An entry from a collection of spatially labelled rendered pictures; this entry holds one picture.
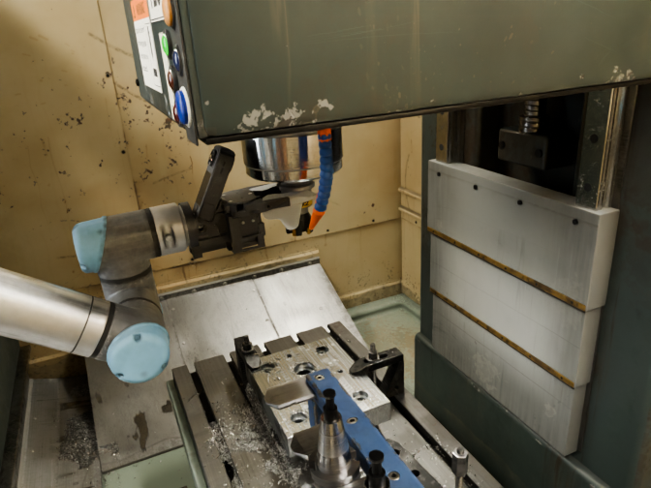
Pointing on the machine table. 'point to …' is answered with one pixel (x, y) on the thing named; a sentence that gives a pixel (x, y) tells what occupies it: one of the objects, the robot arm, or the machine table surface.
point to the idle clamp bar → (415, 466)
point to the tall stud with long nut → (459, 465)
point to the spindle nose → (289, 157)
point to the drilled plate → (372, 406)
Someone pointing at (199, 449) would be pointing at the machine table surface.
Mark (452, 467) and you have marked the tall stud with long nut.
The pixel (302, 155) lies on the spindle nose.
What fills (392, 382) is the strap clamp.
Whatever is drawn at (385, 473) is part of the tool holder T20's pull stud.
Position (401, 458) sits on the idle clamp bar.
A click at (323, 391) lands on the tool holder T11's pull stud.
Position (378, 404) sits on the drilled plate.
